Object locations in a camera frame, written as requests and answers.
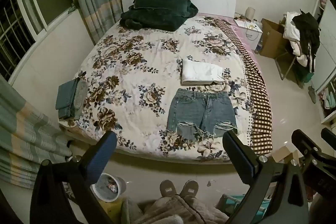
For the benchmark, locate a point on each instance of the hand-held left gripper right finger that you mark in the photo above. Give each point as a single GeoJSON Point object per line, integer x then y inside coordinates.
{"type": "Point", "coordinates": [240, 158]}

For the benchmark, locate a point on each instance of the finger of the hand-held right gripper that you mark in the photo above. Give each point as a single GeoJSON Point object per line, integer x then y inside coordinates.
{"type": "Point", "coordinates": [304, 144]}
{"type": "Point", "coordinates": [330, 134]}

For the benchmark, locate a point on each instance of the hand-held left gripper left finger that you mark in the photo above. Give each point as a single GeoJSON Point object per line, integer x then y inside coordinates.
{"type": "Point", "coordinates": [101, 154]}

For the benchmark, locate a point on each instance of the blue denim shorts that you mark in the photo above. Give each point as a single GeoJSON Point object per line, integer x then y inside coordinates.
{"type": "Point", "coordinates": [197, 111]}

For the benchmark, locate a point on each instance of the folded white pants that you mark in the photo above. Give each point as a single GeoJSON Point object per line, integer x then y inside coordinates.
{"type": "Point", "coordinates": [200, 71]}

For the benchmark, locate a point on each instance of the small cardboard box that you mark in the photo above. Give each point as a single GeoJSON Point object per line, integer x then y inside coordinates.
{"type": "Point", "coordinates": [282, 154]}

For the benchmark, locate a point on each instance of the white trash bin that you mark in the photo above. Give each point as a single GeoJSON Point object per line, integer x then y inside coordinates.
{"type": "Point", "coordinates": [109, 187]}

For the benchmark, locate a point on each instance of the teal rack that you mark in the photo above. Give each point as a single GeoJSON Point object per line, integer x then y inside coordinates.
{"type": "Point", "coordinates": [233, 204]}

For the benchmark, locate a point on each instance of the brown checkered blanket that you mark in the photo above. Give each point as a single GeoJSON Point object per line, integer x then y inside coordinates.
{"type": "Point", "coordinates": [258, 108]}

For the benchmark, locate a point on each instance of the yellow box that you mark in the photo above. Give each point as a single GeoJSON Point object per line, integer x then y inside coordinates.
{"type": "Point", "coordinates": [113, 211]}

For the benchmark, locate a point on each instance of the grey slipper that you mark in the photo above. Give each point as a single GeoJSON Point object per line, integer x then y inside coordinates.
{"type": "Point", "coordinates": [168, 188]}
{"type": "Point", "coordinates": [189, 188]}

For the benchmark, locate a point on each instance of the folded grey cloth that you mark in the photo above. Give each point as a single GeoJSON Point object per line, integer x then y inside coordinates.
{"type": "Point", "coordinates": [80, 98]}

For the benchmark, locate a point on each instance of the folded teal jeans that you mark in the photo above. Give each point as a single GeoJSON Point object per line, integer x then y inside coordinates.
{"type": "Point", "coordinates": [65, 98]}

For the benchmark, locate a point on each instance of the folding chair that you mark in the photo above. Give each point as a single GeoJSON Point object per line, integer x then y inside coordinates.
{"type": "Point", "coordinates": [286, 64]}

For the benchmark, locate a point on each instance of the floral bed sheet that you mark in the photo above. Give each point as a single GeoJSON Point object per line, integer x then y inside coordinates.
{"type": "Point", "coordinates": [136, 77]}

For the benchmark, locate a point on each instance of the person's beige robe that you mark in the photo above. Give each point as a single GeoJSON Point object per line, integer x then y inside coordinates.
{"type": "Point", "coordinates": [173, 211]}

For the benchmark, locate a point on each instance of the white wardrobe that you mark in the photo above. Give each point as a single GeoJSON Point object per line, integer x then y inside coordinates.
{"type": "Point", "coordinates": [328, 43]}

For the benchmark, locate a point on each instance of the black garment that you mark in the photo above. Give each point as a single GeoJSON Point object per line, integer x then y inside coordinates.
{"type": "Point", "coordinates": [308, 29]}

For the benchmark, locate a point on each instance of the large cardboard box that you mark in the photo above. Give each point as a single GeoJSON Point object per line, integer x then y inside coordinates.
{"type": "Point", "coordinates": [271, 39]}

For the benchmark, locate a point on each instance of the white clothes pile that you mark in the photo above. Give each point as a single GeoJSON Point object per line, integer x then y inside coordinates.
{"type": "Point", "coordinates": [292, 29]}

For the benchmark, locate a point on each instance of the white nightstand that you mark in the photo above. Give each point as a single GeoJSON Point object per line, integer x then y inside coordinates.
{"type": "Point", "coordinates": [250, 32]}

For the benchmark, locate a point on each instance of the white cylinder lamp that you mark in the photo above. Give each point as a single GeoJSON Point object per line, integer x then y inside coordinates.
{"type": "Point", "coordinates": [250, 13]}

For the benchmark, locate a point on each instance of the barred window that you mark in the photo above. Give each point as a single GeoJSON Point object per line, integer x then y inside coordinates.
{"type": "Point", "coordinates": [18, 24]}

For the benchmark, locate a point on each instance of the dark green blanket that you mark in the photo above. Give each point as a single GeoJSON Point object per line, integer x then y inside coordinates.
{"type": "Point", "coordinates": [157, 10]}

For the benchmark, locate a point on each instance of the white headboard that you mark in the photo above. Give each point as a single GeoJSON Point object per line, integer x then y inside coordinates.
{"type": "Point", "coordinates": [210, 1]}

